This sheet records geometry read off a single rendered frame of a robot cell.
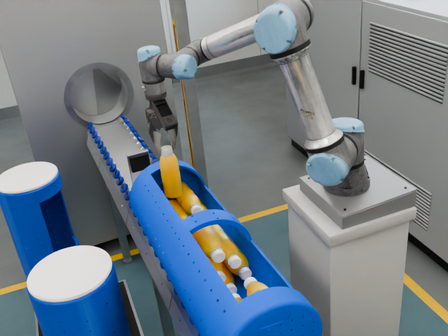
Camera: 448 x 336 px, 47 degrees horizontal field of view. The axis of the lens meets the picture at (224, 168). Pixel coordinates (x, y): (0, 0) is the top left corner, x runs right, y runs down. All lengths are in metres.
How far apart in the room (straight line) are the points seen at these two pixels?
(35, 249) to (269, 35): 1.59
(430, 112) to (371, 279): 1.39
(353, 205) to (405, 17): 1.59
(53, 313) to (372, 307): 1.06
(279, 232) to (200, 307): 2.24
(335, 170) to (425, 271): 1.93
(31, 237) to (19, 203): 0.19
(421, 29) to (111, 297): 2.05
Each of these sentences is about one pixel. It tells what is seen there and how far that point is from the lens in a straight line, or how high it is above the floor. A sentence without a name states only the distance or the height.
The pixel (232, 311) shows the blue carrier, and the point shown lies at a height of 1.21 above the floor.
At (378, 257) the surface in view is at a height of 0.99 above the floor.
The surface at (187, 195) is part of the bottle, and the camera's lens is 1.89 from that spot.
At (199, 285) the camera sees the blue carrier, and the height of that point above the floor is 1.19.
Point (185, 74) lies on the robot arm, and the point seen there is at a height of 1.61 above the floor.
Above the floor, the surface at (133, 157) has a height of 1.08.
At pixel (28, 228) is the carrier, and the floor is 0.85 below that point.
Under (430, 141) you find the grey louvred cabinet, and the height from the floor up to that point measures 0.78.
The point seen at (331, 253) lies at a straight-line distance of 1.67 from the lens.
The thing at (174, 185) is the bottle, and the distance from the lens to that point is 1.84.
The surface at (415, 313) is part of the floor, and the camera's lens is 3.06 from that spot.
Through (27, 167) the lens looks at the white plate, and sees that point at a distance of 2.59.
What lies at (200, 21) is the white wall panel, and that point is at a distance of 6.45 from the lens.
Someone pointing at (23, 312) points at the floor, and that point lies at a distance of 3.40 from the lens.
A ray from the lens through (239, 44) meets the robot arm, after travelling 1.64.
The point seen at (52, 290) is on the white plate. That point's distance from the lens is 1.77.
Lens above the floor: 2.10
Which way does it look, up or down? 29 degrees down
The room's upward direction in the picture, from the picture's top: 6 degrees counter-clockwise
